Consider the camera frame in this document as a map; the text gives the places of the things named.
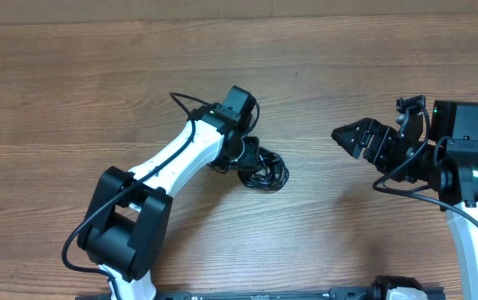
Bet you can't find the black cable bundle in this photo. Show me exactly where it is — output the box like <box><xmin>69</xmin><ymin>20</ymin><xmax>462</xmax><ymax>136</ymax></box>
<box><xmin>209</xmin><ymin>146</ymin><xmax>290</xmax><ymax>193</ymax></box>

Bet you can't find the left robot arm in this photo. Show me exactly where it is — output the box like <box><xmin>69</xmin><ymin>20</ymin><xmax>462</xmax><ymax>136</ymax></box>
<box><xmin>76</xmin><ymin>86</ymin><xmax>259</xmax><ymax>299</ymax></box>

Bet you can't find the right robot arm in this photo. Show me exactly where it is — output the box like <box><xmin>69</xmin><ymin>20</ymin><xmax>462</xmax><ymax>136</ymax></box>
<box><xmin>331</xmin><ymin>95</ymin><xmax>478</xmax><ymax>299</ymax></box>

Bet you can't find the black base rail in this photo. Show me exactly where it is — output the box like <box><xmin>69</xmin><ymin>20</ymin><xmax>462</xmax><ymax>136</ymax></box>
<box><xmin>96</xmin><ymin>276</ymin><xmax>446</xmax><ymax>300</ymax></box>

